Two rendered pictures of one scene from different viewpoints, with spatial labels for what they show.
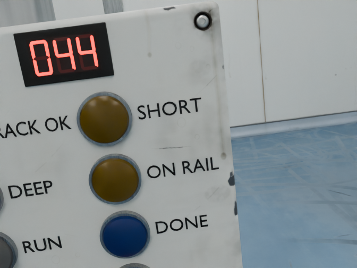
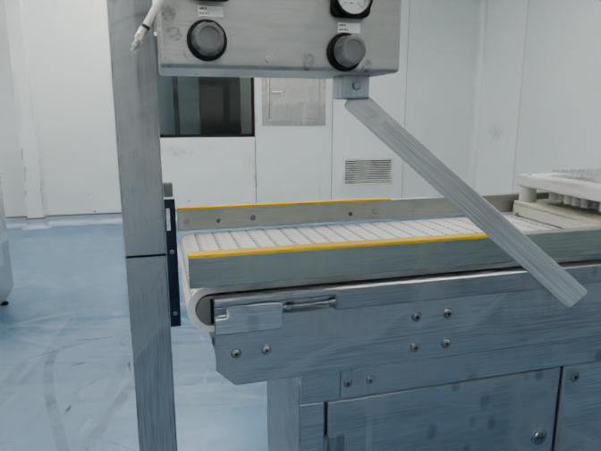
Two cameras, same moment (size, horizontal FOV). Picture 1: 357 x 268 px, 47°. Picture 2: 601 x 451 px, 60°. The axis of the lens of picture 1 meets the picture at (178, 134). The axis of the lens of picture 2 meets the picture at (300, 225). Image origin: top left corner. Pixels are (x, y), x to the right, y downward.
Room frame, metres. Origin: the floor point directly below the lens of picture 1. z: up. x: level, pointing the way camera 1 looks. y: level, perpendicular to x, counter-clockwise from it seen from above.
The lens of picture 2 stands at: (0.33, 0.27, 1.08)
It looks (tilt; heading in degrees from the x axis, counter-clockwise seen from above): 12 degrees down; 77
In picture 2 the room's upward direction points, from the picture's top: straight up
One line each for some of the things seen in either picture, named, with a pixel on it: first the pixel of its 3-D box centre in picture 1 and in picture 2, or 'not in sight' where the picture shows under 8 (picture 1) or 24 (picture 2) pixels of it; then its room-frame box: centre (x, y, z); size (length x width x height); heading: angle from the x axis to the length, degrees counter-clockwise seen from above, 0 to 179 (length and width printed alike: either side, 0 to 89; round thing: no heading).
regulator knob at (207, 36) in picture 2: not in sight; (207, 31); (0.36, 0.73, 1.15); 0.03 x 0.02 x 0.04; 2
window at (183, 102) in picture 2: not in sight; (185, 78); (0.42, 5.79, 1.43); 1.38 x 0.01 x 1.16; 1
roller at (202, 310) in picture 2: not in sight; (201, 273); (0.35, 0.91, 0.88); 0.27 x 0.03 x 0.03; 92
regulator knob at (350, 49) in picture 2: not in sight; (349, 45); (0.48, 0.73, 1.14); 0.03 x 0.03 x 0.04; 2
